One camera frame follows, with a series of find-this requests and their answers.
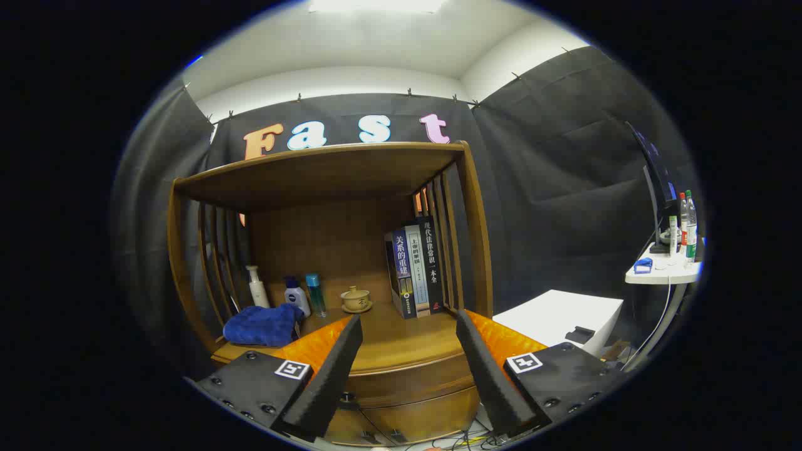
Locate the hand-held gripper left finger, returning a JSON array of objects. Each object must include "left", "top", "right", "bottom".
[{"left": 196, "top": 313, "right": 365, "bottom": 443}]

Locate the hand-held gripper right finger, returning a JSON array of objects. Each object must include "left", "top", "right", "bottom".
[{"left": 455, "top": 309, "right": 628, "bottom": 439}]

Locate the wooden drawer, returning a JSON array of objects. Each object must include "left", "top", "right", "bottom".
[{"left": 338, "top": 358, "right": 478, "bottom": 411}]

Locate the wooden countertop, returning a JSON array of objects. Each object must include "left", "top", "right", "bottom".
[{"left": 211, "top": 294, "right": 492, "bottom": 376}]

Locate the white drawer unit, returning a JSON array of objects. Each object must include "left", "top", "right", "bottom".
[{"left": 492, "top": 289, "right": 625, "bottom": 358}]

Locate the wooden cabinet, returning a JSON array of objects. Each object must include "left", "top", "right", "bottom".
[{"left": 167, "top": 141, "right": 496, "bottom": 447}]

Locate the lidded ceramic tea cup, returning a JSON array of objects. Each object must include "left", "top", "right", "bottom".
[{"left": 340, "top": 286, "right": 373, "bottom": 314}]

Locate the blue towel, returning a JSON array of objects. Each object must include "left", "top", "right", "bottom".
[{"left": 223, "top": 304, "right": 306, "bottom": 348}]

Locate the teal clear bottle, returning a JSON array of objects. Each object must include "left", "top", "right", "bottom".
[{"left": 305, "top": 273, "right": 328, "bottom": 318}]

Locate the white lotion bottle blue cap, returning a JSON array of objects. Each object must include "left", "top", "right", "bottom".
[{"left": 283, "top": 276, "right": 311, "bottom": 318}]

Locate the white pump bottle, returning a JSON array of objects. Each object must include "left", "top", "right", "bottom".
[{"left": 246, "top": 265, "right": 271, "bottom": 309}]

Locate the blue spine book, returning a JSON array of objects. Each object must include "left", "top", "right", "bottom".
[{"left": 384, "top": 229, "right": 417, "bottom": 319}]

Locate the pale spine book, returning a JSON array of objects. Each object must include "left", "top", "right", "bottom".
[{"left": 404, "top": 225, "right": 432, "bottom": 317}]

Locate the black spine book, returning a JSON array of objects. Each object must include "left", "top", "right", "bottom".
[{"left": 416, "top": 215, "right": 445, "bottom": 314}]

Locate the green cap clear bottle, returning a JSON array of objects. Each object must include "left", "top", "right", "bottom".
[{"left": 685, "top": 190, "right": 698, "bottom": 262}]

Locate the computer monitor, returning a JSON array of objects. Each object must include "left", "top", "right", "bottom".
[{"left": 625, "top": 121, "right": 680, "bottom": 254}]

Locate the ceiling light panel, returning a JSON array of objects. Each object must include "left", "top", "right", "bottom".
[{"left": 307, "top": 0, "right": 449, "bottom": 14}]

